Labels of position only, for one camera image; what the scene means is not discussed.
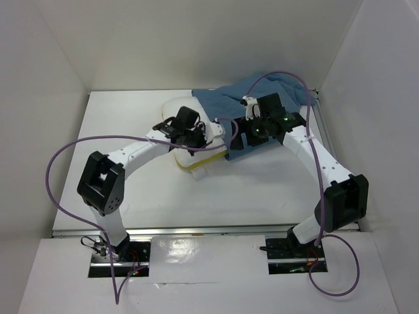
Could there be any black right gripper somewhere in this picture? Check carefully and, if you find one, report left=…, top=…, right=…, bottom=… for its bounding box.
left=229, top=114, right=270, bottom=150

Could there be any cream quilted pillow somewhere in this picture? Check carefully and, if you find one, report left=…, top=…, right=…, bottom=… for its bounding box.
left=161, top=96, right=227, bottom=180

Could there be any blue fabric pillowcase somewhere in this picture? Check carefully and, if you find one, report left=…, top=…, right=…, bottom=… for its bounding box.
left=191, top=71, right=318, bottom=162

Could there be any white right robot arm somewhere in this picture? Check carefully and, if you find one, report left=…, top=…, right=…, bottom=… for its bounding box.
left=229, top=94, right=369, bottom=257

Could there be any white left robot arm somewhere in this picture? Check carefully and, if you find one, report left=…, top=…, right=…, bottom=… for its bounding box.
left=77, top=106, right=213, bottom=261

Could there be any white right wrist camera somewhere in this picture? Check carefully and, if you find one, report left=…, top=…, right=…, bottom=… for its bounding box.
left=240, top=96, right=261, bottom=120

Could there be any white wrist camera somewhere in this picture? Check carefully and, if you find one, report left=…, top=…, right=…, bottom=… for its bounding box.
left=240, top=96, right=261, bottom=120
left=208, top=118, right=226, bottom=141

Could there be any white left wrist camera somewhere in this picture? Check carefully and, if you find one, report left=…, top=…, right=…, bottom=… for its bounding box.
left=208, top=118, right=226, bottom=141

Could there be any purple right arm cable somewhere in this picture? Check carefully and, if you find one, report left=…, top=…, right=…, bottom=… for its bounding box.
left=244, top=71, right=361, bottom=297

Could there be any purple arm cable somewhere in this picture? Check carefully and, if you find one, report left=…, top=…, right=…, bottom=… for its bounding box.
left=244, top=71, right=361, bottom=297
left=45, top=116, right=239, bottom=304

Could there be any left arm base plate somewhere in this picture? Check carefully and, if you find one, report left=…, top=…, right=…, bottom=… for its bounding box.
left=81, top=237, right=151, bottom=278

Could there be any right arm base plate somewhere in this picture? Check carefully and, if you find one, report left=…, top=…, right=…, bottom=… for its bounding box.
left=259, top=238, right=328, bottom=275

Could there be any aluminium table edge rail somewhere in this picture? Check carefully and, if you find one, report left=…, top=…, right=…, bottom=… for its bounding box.
left=52, top=222, right=361, bottom=238

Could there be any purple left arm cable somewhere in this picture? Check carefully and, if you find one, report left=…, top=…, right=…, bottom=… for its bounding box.
left=45, top=116, right=239, bottom=304

